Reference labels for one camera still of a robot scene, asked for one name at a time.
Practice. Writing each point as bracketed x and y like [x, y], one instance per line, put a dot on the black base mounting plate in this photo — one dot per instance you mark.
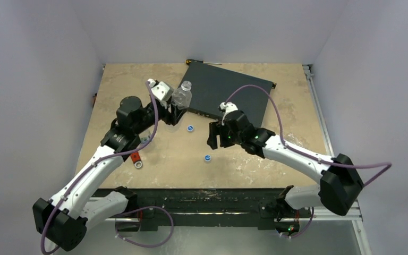
[262, 208]

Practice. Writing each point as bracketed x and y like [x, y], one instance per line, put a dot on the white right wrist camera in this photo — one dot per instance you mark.
[226, 108]

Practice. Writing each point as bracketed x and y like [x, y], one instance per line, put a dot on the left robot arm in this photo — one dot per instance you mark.
[64, 219]

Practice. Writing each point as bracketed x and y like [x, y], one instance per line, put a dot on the red handled adjustable wrench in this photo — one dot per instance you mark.
[136, 159]

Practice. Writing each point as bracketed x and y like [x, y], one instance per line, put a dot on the black flat electronics box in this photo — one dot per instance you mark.
[213, 85]

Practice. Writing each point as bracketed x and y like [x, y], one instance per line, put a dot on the clear plastic bottle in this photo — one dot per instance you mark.
[145, 135]
[181, 97]

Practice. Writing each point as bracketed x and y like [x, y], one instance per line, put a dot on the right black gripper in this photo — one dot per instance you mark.
[221, 129]

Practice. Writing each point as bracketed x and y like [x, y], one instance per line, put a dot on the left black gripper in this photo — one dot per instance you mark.
[170, 117]

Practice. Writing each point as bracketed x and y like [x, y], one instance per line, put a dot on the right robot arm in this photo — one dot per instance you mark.
[337, 182]

